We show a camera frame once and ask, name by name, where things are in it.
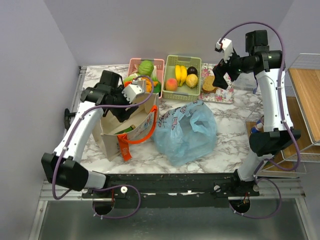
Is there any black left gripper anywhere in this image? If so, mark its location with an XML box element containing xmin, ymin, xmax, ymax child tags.
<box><xmin>108</xmin><ymin>85</ymin><xmax>139</xmax><ymax>122</ymax></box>

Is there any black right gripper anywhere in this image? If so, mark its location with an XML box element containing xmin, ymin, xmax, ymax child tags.
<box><xmin>212</xmin><ymin>46</ymin><xmax>253</xmax><ymax>89</ymax></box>

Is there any bread slice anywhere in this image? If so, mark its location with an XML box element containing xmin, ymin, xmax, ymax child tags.
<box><xmin>202</xmin><ymin>75</ymin><xmax>217</xmax><ymax>94</ymax></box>

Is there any white cauliflower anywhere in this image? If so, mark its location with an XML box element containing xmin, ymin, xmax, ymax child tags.
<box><xmin>123</xmin><ymin>73</ymin><xmax>140</xmax><ymax>85</ymax></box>

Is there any green bottle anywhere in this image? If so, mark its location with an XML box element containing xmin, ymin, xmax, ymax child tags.
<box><xmin>115</xmin><ymin>124</ymin><xmax>136</xmax><ymax>135</ymax></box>

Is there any yellow orange food piece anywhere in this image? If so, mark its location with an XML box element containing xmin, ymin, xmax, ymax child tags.
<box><xmin>145</xmin><ymin>79</ymin><xmax>153</xmax><ymax>93</ymax></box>

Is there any beige canvas tote bag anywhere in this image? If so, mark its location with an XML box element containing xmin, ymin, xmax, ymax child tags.
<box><xmin>92</xmin><ymin>93</ymin><xmax>159</xmax><ymax>161</ymax></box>

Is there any green cabbage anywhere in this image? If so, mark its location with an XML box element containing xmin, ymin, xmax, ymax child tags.
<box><xmin>138</xmin><ymin>60</ymin><xmax>155</xmax><ymax>77</ymax></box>

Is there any pink orange peach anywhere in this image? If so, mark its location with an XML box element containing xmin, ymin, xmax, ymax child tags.
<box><xmin>165</xmin><ymin>78</ymin><xmax>178</xmax><ymax>92</ymax></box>

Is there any silver metal can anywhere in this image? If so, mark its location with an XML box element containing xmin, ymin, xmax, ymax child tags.
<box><xmin>250</xmin><ymin>115</ymin><xmax>264</xmax><ymax>134</ymax></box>

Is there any light blue plastic grocery bag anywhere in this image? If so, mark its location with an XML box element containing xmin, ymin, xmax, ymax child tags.
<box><xmin>152</xmin><ymin>100</ymin><xmax>218</xmax><ymax>167</ymax></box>

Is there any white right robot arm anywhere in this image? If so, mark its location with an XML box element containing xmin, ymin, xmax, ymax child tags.
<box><xmin>212</xmin><ymin>30</ymin><xmax>301</xmax><ymax>196</ymax></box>

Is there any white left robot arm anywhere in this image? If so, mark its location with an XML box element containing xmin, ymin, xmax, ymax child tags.
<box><xmin>41</xmin><ymin>70</ymin><xmax>145</xmax><ymax>198</ymax></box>

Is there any floral rectangular tray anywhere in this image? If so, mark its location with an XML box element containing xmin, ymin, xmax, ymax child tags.
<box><xmin>198</xmin><ymin>63</ymin><xmax>234</xmax><ymax>104</ymax></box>

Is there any clear plastic organizer box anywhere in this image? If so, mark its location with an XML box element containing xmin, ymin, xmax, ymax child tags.
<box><xmin>233</xmin><ymin>73</ymin><xmax>257</xmax><ymax>91</ymax></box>

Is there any yellow pear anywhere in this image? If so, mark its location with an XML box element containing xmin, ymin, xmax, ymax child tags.
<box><xmin>185</xmin><ymin>74</ymin><xmax>199</xmax><ymax>89</ymax></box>

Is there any dark purple plum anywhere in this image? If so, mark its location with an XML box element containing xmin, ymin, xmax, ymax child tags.
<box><xmin>187</xmin><ymin>66</ymin><xmax>198</xmax><ymax>75</ymax></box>

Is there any green plastic basket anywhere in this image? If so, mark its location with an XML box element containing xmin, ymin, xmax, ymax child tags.
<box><xmin>161</xmin><ymin>54</ymin><xmax>202</xmax><ymax>102</ymax></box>

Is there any pink plastic basket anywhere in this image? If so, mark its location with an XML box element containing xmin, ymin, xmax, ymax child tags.
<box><xmin>127</xmin><ymin>58</ymin><xmax>165</xmax><ymax>99</ymax></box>

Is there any yellow banana bunch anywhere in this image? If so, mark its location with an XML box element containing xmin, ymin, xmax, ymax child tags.
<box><xmin>175</xmin><ymin>65</ymin><xmax>188</xmax><ymax>87</ymax></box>

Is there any green bok choy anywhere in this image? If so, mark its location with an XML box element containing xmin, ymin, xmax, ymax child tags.
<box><xmin>151</xmin><ymin>65</ymin><xmax>162</xmax><ymax>94</ymax></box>

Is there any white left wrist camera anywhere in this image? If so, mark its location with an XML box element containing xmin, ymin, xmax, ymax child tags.
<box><xmin>122</xmin><ymin>80</ymin><xmax>146</xmax><ymax>104</ymax></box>

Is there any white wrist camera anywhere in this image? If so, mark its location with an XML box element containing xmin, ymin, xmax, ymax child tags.
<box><xmin>215</xmin><ymin>38</ymin><xmax>234</xmax><ymax>63</ymax></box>
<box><xmin>122</xmin><ymin>80</ymin><xmax>146</xmax><ymax>104</ymax></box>

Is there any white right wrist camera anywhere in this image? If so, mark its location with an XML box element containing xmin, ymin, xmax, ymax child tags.
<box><xmin>215</xmin><ymin>38</ymin><xmax>234</xmax><ymax>63</ymax></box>

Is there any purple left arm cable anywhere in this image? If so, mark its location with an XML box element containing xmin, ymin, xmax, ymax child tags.
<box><xmin>51</xmin><ymin>76</ymin><xmax>155</xmax><ymax>220</ymax></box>

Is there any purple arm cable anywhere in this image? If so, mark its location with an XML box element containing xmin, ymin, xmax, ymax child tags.
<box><xmin>51</xmin><ymin>76</ymin><xmax>155</xmax><ymax>220</ymax></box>
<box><xmin>218</xmin><ymin>21</ymin><xmax>301</xmax><ymax>219</ymax></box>

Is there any black clamp handle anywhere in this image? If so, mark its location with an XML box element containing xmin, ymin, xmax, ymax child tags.
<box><xmin>64</xmin><ymin>108</ymin><xmax>76</xmax><ymax>130</ymax></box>

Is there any white wire wooden shelf rack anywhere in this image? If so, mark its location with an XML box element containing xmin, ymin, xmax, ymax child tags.
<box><xmin>257</xmin><ymin>53</ymin><xmax>320</xmax><ymax>178</ymax></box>

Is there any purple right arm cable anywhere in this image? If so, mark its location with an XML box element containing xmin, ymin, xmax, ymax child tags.
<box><xmin>218</xmin><ymin>21</ymin><xmax>301</xmax><ymax>219</ymax></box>

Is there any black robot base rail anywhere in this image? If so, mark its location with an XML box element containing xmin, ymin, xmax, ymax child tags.
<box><xmin>81</xmin><ymin>172</ymin><xmax>261</xmax><ymax>210</ymax></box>

